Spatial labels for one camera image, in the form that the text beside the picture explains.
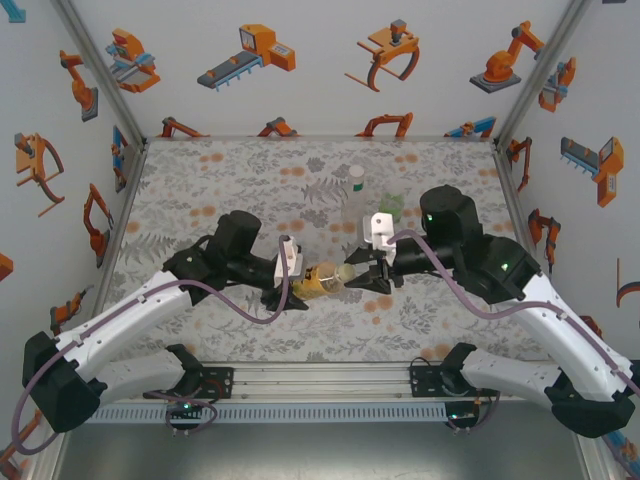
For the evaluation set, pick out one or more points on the cream yellow bottle cap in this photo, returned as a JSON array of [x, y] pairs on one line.
[[345, 273]]

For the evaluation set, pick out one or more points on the yellow label tea bottle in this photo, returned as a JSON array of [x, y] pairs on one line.
[[315, 282]]

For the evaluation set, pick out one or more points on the slim clear plastic bottle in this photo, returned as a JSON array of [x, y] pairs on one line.
[[354, 200]]

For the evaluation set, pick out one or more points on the small white bottle cap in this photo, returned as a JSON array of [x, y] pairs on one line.
[[356, 172]]

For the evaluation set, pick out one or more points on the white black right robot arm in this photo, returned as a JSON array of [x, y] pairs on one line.
[[565, 340]]

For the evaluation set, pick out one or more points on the floral patterned table cover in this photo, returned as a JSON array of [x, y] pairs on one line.
[[225, 175]]

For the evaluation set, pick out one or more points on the small left controller board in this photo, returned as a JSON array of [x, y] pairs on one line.
[[185, 406]]

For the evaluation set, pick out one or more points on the small controller board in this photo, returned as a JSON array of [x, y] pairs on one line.
[[185, 406], [460, 415]]

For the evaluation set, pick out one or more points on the small right controller board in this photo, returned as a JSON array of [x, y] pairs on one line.
[[460, 415]]

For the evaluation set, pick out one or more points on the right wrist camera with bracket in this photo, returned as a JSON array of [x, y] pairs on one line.
[[380, 227]]

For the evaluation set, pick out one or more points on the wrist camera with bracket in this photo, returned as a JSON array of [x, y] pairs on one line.
[[380, 227], [290, 260]]

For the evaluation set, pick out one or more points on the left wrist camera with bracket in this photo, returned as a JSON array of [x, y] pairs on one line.
[[290, 260]]

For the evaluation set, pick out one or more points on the aluminium side rail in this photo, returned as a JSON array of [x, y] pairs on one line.
[[117, 240], [506, 175]]

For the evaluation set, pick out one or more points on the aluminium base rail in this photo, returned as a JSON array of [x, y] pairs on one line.
[[325, 380]]

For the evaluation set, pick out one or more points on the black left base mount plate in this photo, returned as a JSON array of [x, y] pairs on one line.
[[222, 382]]

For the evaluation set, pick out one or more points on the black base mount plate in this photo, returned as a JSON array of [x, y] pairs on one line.
[[422, 380], [222, 382]]

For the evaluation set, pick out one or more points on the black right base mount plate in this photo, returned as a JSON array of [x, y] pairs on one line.
[[422, 380]]

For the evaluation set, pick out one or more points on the aluminium frame post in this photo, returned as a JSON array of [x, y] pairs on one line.
[[47, 460], [536, 75], [102, 75]]

